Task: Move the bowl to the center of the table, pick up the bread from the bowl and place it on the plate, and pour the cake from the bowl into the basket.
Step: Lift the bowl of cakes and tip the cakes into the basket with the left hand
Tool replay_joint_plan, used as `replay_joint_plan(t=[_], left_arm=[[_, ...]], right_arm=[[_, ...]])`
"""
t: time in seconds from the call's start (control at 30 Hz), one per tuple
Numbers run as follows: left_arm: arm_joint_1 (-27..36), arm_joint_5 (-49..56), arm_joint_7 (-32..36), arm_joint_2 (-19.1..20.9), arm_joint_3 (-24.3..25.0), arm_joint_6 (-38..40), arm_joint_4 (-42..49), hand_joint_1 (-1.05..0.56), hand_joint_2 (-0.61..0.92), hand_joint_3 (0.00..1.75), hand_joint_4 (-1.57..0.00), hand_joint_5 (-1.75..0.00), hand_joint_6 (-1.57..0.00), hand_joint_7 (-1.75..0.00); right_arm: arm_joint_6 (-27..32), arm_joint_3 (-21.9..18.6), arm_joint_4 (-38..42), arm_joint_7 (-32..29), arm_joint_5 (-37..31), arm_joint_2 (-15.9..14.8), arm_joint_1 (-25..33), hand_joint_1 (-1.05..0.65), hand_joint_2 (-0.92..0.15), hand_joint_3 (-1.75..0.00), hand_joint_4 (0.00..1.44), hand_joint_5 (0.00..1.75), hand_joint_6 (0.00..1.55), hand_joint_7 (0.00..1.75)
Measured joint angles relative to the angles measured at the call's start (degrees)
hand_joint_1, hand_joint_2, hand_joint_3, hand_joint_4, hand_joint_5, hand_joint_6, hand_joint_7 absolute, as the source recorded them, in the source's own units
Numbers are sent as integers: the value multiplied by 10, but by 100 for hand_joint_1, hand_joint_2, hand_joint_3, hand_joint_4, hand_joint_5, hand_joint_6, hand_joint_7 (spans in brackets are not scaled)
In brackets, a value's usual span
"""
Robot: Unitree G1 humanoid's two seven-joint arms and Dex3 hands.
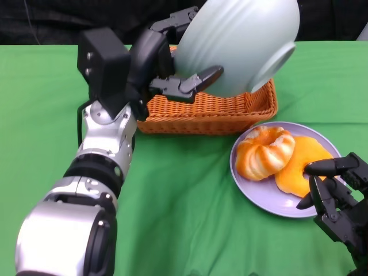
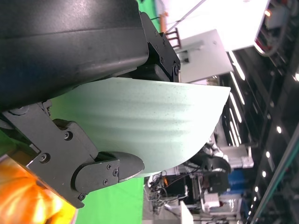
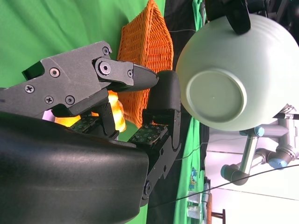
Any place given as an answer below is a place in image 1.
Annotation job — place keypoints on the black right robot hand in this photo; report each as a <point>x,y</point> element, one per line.
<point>350,218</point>

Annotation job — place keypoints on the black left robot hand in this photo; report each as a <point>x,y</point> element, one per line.
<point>149,54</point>

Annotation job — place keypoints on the pale green round bowl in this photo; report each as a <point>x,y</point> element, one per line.
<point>235,43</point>

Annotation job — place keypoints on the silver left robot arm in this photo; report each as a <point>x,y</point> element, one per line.
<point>106,138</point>

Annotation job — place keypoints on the orange wicker basket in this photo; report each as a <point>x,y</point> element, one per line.
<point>201,115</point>

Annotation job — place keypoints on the lavender round plate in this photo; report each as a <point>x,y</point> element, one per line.
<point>258,195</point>

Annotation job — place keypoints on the black backdrop curtain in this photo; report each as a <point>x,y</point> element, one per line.
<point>72,17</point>

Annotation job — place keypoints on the green tablecloth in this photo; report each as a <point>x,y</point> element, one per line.
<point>187,187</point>

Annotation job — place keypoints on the light grey corner object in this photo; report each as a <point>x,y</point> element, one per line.
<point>362,33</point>

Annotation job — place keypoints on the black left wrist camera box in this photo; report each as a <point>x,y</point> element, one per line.
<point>103,66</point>

